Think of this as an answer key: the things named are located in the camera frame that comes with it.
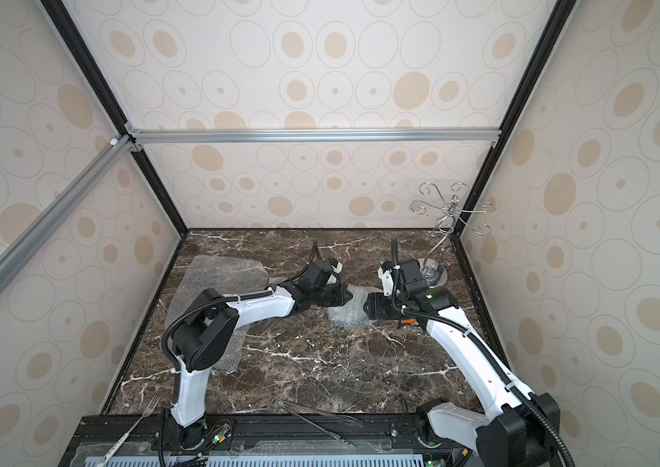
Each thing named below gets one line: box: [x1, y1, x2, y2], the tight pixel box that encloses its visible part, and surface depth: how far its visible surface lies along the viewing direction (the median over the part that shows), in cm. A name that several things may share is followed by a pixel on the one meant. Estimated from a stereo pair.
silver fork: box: [96, 394, 162, 467], surface depth 79 cm
